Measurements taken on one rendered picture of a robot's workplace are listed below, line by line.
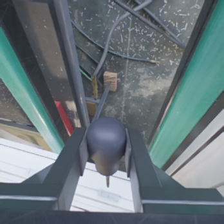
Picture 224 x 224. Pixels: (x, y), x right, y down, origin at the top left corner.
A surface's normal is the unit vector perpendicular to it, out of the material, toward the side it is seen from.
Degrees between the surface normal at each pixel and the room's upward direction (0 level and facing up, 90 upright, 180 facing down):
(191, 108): 0
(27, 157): 90
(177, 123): 0
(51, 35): 0
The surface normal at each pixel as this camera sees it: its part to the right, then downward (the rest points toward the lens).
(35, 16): -0.26, 0.77
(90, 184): 0.01, -0.60
